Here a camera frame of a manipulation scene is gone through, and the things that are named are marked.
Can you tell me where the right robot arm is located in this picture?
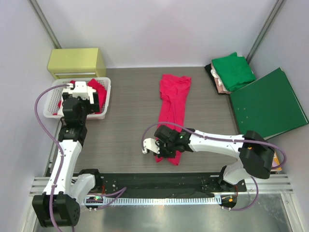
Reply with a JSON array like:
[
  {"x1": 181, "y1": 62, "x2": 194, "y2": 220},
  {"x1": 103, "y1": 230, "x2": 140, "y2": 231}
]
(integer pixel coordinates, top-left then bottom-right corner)
[{"x1": 154, "y1": 125, "x2": 274, "y2": 191}]

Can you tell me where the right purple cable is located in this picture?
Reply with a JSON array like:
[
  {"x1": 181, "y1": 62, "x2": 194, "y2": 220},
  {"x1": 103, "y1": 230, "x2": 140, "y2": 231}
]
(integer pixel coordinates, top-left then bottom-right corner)
[{"x1": 140, "y1": 121, "x2": 288, "y2": 211}]

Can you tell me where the white plastic laundry basket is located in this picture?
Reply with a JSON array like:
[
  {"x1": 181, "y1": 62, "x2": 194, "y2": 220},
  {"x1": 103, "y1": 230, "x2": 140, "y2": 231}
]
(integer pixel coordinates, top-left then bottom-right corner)
[{"x1": 43, "y1": 77, "x2": 112, "y2": 120}]

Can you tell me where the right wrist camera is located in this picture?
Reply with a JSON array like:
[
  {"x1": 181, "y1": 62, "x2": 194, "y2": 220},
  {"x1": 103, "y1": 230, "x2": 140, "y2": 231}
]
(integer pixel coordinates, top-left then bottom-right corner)
[{"x1": 142, "y1": 138, "x2": 160, "y2": 155}]

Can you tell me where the corner aluminium post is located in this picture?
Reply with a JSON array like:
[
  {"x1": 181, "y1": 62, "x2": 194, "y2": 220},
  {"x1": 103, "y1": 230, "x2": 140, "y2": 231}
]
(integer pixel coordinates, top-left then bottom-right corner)
[
  {"x1": 246, "y1": 0, "x2": 286, "y2": 64},
  {"x1": 28, "y1": 0, "x2": 62, "y2": 49}
]

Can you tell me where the green binder folder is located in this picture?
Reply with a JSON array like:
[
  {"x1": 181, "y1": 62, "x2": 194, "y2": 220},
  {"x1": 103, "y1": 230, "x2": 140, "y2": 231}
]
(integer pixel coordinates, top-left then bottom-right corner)
[{"x1": 230, "y1": 68, "x2": 309, "y2": 139}]

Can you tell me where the yellow-green box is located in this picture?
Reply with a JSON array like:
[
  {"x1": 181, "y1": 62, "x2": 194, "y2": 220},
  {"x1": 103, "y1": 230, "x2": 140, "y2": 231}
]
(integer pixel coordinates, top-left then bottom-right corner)
[{"x1": 47, "y1": 48, "x2": 106, "y2": 79}]

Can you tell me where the left corner aluminium post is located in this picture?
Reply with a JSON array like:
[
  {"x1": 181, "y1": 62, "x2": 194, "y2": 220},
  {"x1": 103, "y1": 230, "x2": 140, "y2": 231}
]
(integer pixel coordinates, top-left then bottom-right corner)
[{"x1": 28, "y1": 0, "x2": 62, "y2": 49}]

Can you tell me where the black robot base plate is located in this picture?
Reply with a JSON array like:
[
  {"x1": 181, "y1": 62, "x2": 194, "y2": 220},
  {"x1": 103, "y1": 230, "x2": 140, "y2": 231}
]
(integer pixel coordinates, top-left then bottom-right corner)
[{"x1": 91, "y1": 173, "x2": 247, "y2": 199}]

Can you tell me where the purple cable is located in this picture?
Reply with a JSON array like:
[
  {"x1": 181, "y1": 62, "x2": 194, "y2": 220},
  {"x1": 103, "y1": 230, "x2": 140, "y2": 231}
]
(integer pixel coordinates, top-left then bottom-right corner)
[
  {"x1": 140, "y1": 121, "x2": 288, "y2": 211},
  {"x1": 34, "y1": 83, "x2": 127, "y2": 232}
]

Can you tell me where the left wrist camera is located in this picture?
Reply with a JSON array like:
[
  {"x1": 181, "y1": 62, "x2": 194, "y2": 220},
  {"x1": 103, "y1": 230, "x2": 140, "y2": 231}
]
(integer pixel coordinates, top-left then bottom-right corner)
[{"x1": 66, "y1": 81, "x2": 96, "y2": 100}]

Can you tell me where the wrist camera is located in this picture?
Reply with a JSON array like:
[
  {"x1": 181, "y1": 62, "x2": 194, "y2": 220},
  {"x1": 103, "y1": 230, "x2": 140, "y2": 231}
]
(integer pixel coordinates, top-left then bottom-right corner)
[
  {"x1": 142, "y1": 138, "x2": 160, "y2": 155},
  {"x1": 66, "y1": 81, "x2": 96, "y2": 100}
]

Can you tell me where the slotted cable duct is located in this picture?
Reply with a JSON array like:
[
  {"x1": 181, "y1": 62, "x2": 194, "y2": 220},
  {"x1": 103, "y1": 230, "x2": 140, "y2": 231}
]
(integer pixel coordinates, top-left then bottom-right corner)
[{"x1": 84, "y1": 196, "x2": 222, "y2": 207}]

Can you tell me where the aluminium frame rail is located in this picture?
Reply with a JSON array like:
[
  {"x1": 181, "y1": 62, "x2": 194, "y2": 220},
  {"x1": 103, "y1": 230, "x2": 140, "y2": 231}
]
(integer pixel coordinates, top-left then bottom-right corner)
[{"x1": 29, "y1": 174, "x2": 294, "y2": 196}]

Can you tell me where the right corner aluminium post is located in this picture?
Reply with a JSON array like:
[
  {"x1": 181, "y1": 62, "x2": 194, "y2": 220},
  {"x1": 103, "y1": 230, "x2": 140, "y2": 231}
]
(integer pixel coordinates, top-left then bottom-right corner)
[{"x1": 246, "y1": 0, "x2": 286, "y2": 64}]

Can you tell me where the folded black shirt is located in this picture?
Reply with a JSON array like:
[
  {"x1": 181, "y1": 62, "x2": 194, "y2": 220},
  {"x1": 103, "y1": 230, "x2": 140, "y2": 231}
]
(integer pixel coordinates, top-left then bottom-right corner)
[{"x1": 204, "y1": 64, "x2": 213, "y2": 78}]

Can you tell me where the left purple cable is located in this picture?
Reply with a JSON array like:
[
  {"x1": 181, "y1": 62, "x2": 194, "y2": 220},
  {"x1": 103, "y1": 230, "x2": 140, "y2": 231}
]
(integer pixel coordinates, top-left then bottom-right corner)
[{"x1": 34, "y1": 83, "x2": 127, "y2": 232}]

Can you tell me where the red t-shirt in basket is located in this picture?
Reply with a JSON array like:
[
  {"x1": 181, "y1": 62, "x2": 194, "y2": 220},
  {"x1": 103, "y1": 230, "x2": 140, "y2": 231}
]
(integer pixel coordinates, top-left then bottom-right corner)
[{"x1": 69, "y1": 78, "x2": 107, "y2": 114}]

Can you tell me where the folded green t-shirt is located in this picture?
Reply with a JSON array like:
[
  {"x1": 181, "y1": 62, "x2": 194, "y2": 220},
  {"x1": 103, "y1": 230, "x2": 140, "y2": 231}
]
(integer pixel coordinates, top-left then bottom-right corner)
[{"x1": 211, "y1": 52, "x2": 256, "y2": 92}]

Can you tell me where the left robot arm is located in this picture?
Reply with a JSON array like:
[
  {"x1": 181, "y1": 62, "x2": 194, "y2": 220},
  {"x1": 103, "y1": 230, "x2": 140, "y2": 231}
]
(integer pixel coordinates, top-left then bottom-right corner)
[{"x1": 32, "y1": 87, "x2": 103, "y2": 231}]

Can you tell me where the pink red t-shirt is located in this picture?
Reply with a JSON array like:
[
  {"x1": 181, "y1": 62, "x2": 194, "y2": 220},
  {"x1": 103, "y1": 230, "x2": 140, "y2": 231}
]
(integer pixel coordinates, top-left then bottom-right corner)
[{"x1": 154, "y1": 73, "x2": 192, "y2": 167}]

